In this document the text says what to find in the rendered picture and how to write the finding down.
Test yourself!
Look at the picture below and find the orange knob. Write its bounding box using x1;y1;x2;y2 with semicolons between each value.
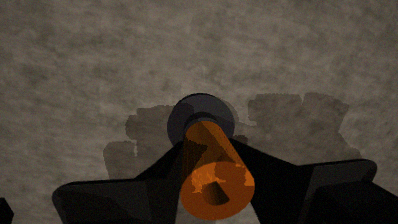
180;121;255;220

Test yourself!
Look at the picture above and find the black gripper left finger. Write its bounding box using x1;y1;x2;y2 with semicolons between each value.
52;141;184;224

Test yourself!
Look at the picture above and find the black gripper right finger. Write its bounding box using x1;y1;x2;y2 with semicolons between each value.
229;138;377;224

